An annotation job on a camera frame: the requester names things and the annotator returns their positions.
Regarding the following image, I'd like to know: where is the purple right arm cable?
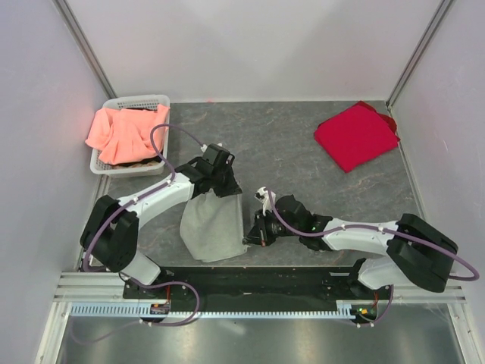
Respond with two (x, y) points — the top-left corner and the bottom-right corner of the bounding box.
(263, 186), (480, 282)

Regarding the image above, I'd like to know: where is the grey cloth napkin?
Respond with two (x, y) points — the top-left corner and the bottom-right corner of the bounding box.
(180, 191), (247, 263)

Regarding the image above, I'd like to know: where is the right aluminium frame post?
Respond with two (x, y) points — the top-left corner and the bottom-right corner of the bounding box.
(385, 0), (455, 112)

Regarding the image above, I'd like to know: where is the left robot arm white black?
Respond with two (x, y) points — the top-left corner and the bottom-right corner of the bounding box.
(80, 144), (247, 298)

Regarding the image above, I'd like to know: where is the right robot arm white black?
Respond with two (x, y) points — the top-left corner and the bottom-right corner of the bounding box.
(242, 193), (458, 299)

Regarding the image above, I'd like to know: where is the aluminium frame post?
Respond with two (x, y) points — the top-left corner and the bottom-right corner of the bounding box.
(52, 0), (117, 99)
(385, 0), (455, 112)

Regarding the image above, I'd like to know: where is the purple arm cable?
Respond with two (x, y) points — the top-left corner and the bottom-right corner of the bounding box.
(263, 186), (480, 282)
(83, 124), (209, 274)

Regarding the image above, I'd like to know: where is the salmon pink cloth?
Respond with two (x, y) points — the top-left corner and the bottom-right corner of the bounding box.
(86, 104), (170, 165)

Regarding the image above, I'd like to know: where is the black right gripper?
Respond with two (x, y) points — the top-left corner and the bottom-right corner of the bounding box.
(242, 209), (300, 248)

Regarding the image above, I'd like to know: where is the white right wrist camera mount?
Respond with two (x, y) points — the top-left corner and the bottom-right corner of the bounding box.
(255, 187), (275, 216)

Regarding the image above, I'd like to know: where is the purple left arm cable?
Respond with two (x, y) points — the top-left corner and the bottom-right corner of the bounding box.
(83, 124), (209, 274)

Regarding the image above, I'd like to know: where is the white plastic basket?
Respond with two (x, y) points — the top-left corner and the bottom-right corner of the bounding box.
(90, 95), (170, 178)

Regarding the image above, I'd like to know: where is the red folded napkin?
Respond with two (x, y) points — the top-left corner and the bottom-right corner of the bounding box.
(314, 101), (399, 173)

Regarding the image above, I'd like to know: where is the white slotted cable duct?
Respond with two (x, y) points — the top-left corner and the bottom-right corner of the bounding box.
(70, 302), (357, 319)

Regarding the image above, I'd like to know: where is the left aluminium frame post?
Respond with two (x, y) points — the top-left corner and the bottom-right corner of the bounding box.
(52, 0), (117, 99)

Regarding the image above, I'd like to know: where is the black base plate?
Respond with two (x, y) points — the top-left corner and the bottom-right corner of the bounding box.
(120, 265), (395, 304)

